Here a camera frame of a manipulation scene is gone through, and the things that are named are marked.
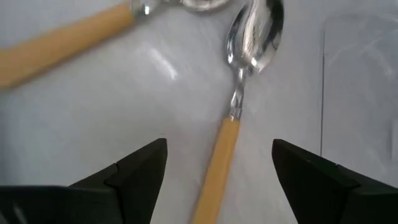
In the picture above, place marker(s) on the clear plastic container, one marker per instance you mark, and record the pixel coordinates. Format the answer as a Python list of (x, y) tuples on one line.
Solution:
[(357, 93)]

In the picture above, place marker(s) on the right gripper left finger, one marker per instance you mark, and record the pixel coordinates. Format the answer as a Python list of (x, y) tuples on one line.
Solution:
[(130, 193)]

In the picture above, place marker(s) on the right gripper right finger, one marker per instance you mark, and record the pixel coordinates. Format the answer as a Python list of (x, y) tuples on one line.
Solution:
[(326, 193)]

